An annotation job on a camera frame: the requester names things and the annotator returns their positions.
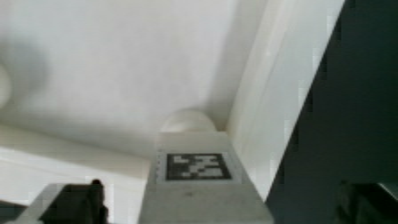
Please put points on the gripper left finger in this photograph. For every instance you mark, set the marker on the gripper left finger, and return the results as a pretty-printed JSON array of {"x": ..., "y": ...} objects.
[{"x": 69, "y": 204}]

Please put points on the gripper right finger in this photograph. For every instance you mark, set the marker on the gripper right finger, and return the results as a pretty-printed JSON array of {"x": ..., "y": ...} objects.
[{"x": 366, "y": 203}]

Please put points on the white square tabletop part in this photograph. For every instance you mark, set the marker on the white square tabletop part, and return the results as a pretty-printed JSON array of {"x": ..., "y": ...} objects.
[{"x": 115, "y": 60}]

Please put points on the white leg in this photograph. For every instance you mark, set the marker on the white leg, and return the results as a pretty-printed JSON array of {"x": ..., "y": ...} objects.
[{"x": 199, "y": 191}]

